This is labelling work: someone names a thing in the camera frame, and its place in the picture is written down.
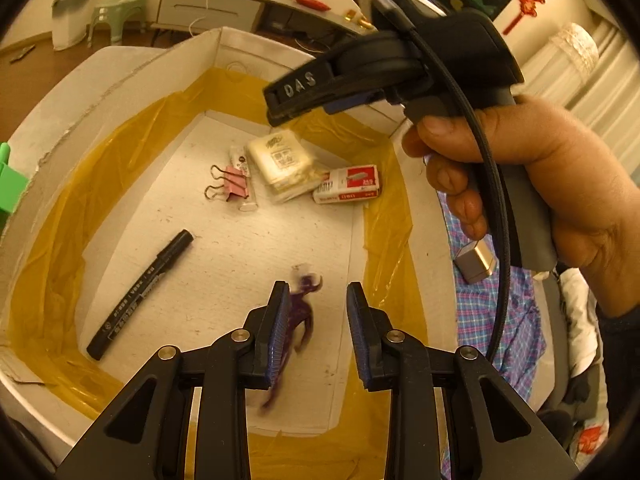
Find gold tea packet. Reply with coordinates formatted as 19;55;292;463
246;129;324;203

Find purple action figure toy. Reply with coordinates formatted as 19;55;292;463
260;263;323;414

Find gold square tin box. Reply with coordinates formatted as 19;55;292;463
454;240;497;284

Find black permanent marker pen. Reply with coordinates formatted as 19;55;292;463
86;230;194;361

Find person's right hand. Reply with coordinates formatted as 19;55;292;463
402;96;639;318

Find gold ornaments on cabinet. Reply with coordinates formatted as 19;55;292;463
344;9;375;30

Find red dish on cabinet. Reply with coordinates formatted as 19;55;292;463
295;0;331;12

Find blue plaid cloth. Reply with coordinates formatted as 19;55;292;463
437;192;548;480

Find red staples box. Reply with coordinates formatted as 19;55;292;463
312;165;381;204

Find pink binder clip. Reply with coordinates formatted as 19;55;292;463
204;165;247;200

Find white standing air conditioner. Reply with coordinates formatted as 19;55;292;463
514;23;599;106

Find grey tv cabinet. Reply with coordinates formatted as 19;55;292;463
152;0;370;50

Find beige window curtain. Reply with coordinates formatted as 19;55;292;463
567;18;640;184

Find white cardboard storage box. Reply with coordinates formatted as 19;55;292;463
1;28;457;479

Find green plastic child chair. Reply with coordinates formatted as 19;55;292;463
87;0;146;48

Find white waste bin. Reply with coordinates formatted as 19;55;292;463
51;0;89;51

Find green plastic stand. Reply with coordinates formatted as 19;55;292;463
0;142;28;231

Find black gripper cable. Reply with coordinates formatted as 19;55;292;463
372;0;513;365

